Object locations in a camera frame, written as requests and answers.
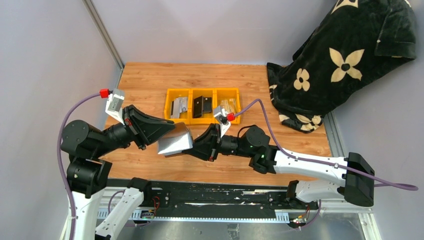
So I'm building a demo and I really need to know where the brown leather card holder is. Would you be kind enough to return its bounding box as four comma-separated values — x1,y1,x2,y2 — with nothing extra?
157,122,194,156

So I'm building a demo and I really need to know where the gold credit card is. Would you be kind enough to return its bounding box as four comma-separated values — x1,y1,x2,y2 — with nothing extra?
220,98,237,114

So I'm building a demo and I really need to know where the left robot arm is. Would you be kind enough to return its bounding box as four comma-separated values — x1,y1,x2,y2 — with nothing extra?
60,105,176,240

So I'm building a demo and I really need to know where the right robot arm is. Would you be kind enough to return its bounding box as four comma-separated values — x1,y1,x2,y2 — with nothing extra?
183,124,375,207

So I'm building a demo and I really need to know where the silver card in tray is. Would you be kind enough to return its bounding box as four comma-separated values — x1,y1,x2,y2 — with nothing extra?
170,96,188,119

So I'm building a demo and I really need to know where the black card in tray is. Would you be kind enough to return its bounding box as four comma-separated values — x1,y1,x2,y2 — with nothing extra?
192,95,213,119

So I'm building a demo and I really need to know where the yellow compartment tray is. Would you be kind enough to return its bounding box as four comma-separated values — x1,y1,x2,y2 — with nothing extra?
163,88,241,125

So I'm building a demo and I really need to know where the black floral blanket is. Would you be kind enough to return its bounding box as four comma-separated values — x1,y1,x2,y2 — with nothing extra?
266,0,418,133

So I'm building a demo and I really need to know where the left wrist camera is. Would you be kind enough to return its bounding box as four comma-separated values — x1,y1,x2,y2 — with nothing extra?
105,88,125,124

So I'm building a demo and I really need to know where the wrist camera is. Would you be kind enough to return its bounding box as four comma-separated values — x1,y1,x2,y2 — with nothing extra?
213,106,236,138
105,88,125,124

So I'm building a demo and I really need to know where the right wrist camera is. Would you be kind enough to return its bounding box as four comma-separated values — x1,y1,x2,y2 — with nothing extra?
213,106,236,138

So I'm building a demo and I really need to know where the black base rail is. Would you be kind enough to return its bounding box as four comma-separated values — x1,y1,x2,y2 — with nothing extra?
129,181,321,226

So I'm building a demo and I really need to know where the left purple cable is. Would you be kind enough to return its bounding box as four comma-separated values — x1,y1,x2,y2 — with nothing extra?
56,88,110,240

